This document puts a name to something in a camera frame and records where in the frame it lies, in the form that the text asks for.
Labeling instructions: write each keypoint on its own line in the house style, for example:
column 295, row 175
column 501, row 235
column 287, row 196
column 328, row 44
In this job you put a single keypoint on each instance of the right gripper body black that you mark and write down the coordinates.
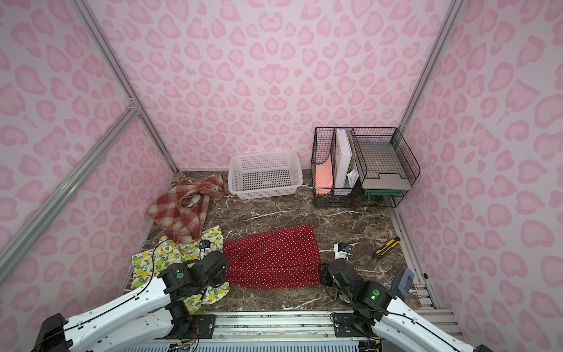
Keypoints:
column 333, row 270

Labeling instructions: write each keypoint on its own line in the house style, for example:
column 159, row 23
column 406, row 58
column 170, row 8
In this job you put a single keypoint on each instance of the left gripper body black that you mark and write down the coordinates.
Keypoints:
column 218, row 262

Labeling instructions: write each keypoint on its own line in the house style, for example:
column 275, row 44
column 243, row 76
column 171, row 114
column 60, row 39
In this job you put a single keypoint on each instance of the red polka dot skirt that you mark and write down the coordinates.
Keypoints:
column 284, row 258

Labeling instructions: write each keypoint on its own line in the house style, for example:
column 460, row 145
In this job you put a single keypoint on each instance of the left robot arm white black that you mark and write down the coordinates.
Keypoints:
column 153, row 311

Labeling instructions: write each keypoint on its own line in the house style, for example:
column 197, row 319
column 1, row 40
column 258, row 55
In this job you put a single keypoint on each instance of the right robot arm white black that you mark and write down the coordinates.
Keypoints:
column 409, row 331

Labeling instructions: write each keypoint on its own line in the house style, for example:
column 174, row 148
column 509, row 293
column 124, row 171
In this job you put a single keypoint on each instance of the grey blue stapler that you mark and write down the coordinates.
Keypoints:
column 402, row 283

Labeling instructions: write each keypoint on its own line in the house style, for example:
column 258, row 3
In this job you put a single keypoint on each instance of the lemon print skirt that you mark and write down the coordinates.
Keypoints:
column 168, row 252

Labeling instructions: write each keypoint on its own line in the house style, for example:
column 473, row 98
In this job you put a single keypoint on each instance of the yellow black utility knife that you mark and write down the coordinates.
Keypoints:
column 384, row 250

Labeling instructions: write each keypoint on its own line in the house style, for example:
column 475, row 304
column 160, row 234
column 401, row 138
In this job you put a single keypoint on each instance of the red plaid skirt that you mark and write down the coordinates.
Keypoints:
column 181, row 212

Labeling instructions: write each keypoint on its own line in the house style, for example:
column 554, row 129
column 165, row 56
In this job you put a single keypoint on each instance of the green book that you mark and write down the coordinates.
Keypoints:
column 383, row 192

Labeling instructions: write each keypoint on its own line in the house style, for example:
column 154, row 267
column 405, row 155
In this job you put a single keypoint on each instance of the grey laptop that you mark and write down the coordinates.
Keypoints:
column 382, row 166

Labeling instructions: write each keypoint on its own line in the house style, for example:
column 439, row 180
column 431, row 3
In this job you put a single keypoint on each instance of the white envelope papers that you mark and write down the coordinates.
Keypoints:
column 352, row 178

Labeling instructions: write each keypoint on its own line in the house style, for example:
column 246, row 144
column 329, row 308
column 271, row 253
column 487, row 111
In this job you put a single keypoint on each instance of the white plastic basket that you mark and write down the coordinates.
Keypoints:
column 265, row 174

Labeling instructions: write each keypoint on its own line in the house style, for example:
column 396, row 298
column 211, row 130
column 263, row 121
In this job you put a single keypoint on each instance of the pink folder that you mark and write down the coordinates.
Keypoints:
column 324, row 177

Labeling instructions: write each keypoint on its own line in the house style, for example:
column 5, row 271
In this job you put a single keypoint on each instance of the white binder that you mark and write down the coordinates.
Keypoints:
column 342, row 159

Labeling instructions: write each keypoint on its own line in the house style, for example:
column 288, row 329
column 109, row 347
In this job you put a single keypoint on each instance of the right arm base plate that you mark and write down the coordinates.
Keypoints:
column 347, row 324

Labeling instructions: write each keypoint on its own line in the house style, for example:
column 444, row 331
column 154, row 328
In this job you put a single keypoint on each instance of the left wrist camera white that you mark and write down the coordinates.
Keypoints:
column 205, row 248

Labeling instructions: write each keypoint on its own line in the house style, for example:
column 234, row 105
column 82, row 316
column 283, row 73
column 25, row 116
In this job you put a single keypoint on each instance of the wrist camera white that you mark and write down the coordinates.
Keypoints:
column 205, row 248
column 342, row 251

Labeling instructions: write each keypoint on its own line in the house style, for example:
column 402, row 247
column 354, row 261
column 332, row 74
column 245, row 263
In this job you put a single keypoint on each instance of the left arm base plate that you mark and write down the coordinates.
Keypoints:
column 201, row 326

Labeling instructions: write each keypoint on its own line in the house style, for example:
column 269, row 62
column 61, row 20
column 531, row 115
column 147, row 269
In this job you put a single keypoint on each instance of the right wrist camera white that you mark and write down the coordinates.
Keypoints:
column 342, row 251

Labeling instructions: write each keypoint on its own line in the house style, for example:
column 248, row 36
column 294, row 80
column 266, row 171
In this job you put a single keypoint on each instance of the aluminium front rail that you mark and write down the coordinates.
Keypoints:
column 270, row 327

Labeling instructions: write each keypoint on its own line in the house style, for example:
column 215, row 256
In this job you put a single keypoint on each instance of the black wire desk organizer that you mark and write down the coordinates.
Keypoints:
column 324, row 147

